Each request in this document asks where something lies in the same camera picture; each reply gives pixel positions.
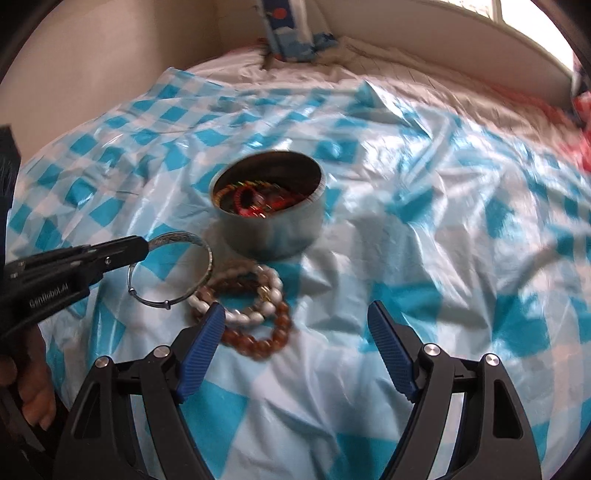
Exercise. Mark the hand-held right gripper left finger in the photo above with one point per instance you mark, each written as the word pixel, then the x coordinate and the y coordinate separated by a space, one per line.
pixel 201 355

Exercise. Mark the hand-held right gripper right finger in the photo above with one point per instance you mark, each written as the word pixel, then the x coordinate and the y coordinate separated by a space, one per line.
pixel 392 350

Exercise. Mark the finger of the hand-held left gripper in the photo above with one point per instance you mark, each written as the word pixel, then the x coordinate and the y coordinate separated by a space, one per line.
pixel 124 251

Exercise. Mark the silver bangle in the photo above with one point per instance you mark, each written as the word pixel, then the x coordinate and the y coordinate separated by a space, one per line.
pixel 207 270

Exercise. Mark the round metal tin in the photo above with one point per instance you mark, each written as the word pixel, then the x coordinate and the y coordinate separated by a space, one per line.
pixel 268 235

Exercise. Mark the person's left hand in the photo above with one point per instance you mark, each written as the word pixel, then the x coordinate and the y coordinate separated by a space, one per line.
pixel 39 401

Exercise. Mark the blue white checkered plastic sheet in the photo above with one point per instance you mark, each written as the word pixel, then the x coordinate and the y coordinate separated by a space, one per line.
pixel 438 230

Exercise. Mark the blue white printed pillow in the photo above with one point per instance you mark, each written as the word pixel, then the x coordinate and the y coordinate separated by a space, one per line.
pixel 286 41

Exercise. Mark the pale striped quilt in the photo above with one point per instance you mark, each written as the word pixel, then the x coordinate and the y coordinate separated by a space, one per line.
pixel 438 87

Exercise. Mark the pink cloth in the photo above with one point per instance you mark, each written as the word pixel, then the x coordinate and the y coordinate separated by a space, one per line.
pixel 577 143

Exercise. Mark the colourful printed cloth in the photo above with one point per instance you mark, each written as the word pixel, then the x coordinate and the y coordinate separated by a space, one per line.
pixel 582 99

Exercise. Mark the window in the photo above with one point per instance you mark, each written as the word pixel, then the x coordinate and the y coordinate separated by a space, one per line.
pixel 531 23

